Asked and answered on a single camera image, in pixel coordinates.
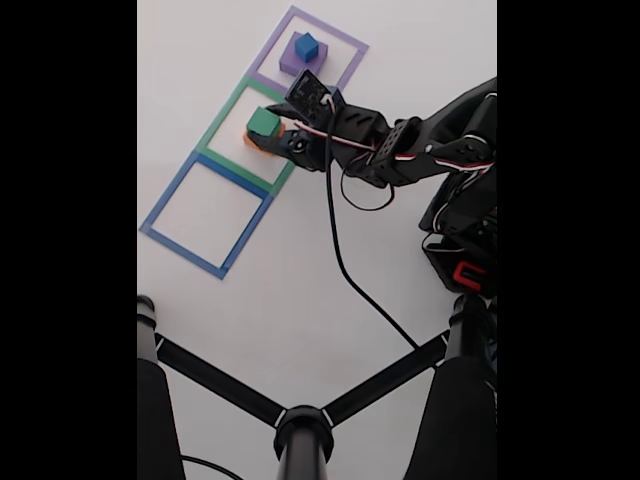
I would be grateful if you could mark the blue square frame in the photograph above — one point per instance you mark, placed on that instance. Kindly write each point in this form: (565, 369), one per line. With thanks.
(165, 200)

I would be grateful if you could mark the black tripod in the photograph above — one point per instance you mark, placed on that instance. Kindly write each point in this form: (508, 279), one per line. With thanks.
(302, 440)

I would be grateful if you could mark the small blue cube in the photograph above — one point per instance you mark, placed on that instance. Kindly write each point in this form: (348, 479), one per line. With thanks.
(306, 46)

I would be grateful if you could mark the green cube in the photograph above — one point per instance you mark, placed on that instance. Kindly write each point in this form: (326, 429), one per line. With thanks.
(263, 121)

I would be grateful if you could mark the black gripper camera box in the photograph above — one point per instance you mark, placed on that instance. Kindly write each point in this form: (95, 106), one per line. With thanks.
(312, 95)

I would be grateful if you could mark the orange cube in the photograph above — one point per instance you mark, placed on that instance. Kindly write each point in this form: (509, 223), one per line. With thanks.
(252, 142)

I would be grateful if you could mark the purple square frame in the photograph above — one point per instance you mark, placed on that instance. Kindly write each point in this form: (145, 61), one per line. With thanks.
(272, 45)

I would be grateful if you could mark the green square frame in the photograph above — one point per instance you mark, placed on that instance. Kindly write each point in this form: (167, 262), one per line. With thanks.
(220, 120)

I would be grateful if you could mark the purple cube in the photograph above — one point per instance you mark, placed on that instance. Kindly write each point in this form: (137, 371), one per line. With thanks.
(287, 62)

